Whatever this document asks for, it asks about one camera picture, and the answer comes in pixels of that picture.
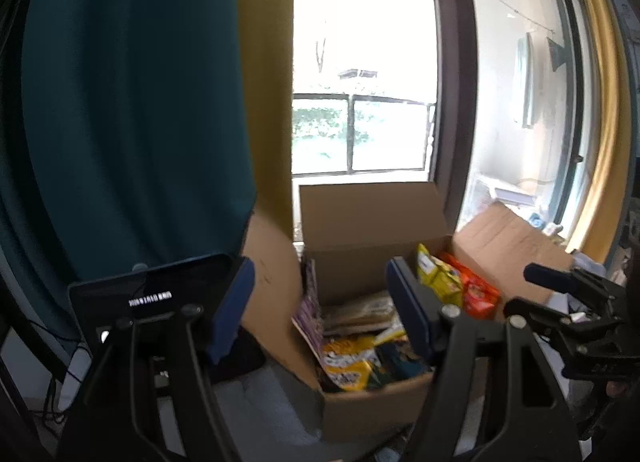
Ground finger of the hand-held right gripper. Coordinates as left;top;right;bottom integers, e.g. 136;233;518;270
523;263;621;310
504;298;581;343

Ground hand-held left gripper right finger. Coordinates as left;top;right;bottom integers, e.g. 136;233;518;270
386;256;583;462

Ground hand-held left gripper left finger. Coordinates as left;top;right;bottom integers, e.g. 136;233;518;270
55;256;257;462

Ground bright yellow snack packet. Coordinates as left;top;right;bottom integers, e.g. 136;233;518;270
416;243;463;307

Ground beige striped snack packet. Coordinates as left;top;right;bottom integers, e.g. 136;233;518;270
322;292;396;337

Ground dark green snack packet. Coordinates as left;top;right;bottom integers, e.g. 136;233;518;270
375;337;433;383

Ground orange snack packet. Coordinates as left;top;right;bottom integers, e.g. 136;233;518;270
440;253;501;320

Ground purple snack packet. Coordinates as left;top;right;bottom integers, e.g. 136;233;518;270
291;258;326;358

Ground yellow snack packet green dots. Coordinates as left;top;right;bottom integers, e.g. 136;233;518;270
320;334;381;390

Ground cardboard box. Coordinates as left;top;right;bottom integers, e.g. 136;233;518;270
242;182;576;443

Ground black tablet clock display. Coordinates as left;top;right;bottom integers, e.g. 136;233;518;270
67;253;241;358

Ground yellow curtain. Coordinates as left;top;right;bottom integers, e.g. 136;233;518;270
565;0;626;263
235;0;297;243

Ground black balcony railing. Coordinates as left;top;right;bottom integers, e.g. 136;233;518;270
292;94;436;175

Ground hanging grey garment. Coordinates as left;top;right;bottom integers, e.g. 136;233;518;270
515;32;538;130

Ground teal curtain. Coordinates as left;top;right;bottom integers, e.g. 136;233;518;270
0;0;258;283

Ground black cable with plug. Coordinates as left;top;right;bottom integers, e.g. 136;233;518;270
42;342;93;425

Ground black window frame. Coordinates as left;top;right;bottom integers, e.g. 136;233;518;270
425;0;478;237

